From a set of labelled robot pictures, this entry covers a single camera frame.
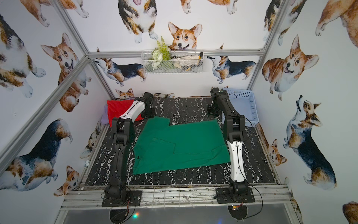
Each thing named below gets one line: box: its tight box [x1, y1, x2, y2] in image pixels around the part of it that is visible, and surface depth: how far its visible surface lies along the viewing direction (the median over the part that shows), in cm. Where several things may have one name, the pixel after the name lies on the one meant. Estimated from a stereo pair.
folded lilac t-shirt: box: [107, 100, 113, 128], surface depth 106 cm
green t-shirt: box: [132, 116, 231, 175], surface depth 93 cm
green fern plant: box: [151, 35, 173, 63], surface depth 83 cm
